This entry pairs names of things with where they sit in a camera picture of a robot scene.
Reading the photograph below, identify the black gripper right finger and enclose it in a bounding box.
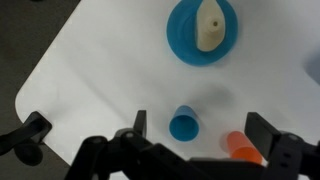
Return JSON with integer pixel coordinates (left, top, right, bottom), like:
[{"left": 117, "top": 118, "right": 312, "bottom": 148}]
[{"left": 244, "top": 112, "right": 281, "bottom": 160}]

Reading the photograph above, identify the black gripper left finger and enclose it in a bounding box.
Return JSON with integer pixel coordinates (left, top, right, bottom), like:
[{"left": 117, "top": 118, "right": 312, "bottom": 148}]
[{"left": 133, "top": 110, "right": 147, "bottom": 137}]

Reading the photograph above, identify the small blue cup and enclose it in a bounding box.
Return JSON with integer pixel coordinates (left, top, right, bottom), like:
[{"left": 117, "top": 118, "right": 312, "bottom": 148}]
[{"left": 169, "top": 105, "right": 199, "bottom": 142}]

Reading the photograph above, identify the small orange cup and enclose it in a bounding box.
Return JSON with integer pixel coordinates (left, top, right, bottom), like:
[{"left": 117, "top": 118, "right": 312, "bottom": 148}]
[{"left": 226, "top": 131, "right": 262, "bottom": 164}]

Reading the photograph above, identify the blue toy plate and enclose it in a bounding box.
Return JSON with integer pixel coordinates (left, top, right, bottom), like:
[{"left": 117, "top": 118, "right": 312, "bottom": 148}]
[{"left": 166, "top": 0, "right": 238, "bottom": 66}]

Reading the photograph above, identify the black table clamp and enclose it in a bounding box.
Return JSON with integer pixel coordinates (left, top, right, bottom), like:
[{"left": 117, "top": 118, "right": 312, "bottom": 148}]
[{"left": 0, "top": 111, "right": 52, "bottom": 166}]

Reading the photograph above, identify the cream toy food piece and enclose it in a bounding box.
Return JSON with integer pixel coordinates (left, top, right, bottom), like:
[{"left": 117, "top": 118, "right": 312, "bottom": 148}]
[{"left": 196, "top": 0, "right": 226, "bottom": 52}]

